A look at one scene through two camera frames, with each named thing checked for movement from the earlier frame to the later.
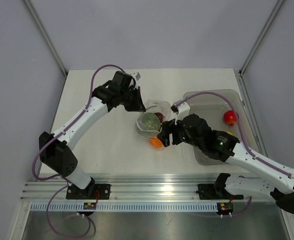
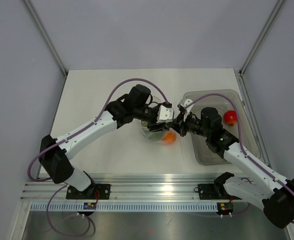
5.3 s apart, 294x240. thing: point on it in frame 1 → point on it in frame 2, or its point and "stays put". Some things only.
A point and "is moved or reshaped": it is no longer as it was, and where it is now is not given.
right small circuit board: x=225 y=208 stays put
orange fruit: x=156 y=142 is moved or reshaped
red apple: x=230 y=117 stays put
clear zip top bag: x=151 y=119 is moved or reshaped
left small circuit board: x=89 y=205 stays put
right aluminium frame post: x=275 y=10 stays put
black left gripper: x=138 y=105 → x=154 y=126
